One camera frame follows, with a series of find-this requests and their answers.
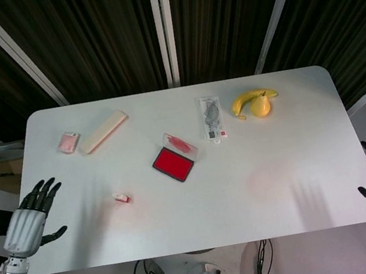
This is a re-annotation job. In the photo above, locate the white frame post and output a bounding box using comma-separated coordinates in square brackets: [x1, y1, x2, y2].
[148, 0, 186, 89]
[0, 0, 70, 117]
[240, 0, 329, 76]

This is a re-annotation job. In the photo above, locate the black curtain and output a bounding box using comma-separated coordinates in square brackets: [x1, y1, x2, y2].
[0, 0, 366, 170]

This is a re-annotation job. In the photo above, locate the red ink pad case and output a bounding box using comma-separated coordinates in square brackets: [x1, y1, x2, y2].
[147, 127, 206, 188]

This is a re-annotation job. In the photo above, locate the white block with red base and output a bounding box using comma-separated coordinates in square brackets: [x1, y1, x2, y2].
[113, 190, 133, 206]

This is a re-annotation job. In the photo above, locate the cream and pink pencil case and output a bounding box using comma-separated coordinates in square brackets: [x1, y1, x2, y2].
[73, 108, 134, 157]

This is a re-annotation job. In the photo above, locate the pink tissue pack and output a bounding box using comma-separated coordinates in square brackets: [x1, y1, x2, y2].
[54, 129, 84, 157]

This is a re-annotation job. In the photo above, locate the yellow banana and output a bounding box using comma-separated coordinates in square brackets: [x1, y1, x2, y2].
[229, 86, 281, 122]

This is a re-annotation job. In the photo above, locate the clear ruler set package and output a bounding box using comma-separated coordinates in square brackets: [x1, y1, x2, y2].
[196, 93, 230, 146]

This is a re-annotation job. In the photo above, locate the yellow pear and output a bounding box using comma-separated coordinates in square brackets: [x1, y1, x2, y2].
[248, 90, 274, 120]

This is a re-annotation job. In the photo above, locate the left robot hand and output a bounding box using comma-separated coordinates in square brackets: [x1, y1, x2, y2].
[0, 176, 74, 262]

